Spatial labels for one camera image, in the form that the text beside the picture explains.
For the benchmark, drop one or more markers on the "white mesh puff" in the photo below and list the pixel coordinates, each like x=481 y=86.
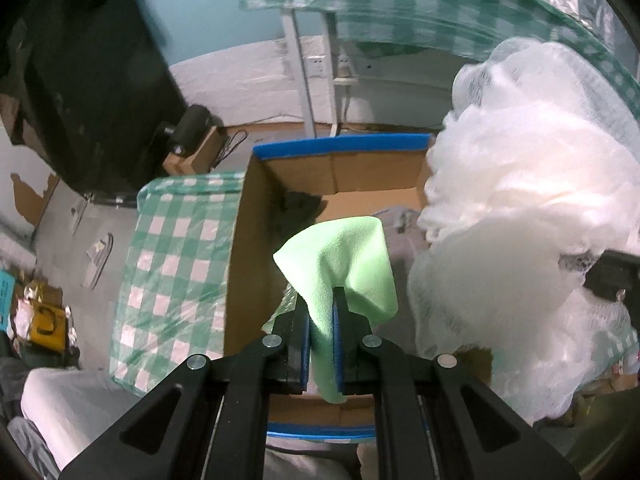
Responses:
x=510 y=200

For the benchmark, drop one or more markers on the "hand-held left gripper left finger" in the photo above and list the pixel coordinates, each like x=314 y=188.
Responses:
x=306 y=350

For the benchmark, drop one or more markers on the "grey slipper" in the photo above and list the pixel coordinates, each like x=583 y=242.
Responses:
x=81 y=212
x=100 y=255

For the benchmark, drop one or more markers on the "white metal table leg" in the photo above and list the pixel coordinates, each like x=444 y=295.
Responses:
x=300 y=75
x=332 y=100

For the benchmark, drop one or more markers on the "grey cloth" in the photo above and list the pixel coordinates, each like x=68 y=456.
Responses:
x=405 y=260

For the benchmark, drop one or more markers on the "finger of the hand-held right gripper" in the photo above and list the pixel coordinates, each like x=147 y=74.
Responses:
x=620 y=275

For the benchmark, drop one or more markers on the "table with checkered cover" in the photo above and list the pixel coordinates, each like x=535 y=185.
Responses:
x=400 y=10

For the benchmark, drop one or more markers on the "cardboard box with blue tape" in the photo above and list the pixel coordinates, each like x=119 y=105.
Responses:
x=350 y=175

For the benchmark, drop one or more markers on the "small cardboard box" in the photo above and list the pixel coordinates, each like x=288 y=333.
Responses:
x=200 y=155

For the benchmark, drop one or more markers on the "black cylinder device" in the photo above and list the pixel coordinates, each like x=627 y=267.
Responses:
x=190 y=125

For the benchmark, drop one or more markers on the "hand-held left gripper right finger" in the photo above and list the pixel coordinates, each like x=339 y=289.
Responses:
x=339 y=350

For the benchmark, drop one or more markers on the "green checkered tablecloth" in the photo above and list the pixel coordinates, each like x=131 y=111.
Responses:
x=175 y=260

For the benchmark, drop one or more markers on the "light green cloth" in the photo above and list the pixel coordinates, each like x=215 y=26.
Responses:
x=345 y=255

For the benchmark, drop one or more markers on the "large black panel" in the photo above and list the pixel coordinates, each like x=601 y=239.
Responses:
x=90 y=85

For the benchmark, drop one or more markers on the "yellow bag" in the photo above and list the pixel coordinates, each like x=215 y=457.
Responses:
x=50 y=332

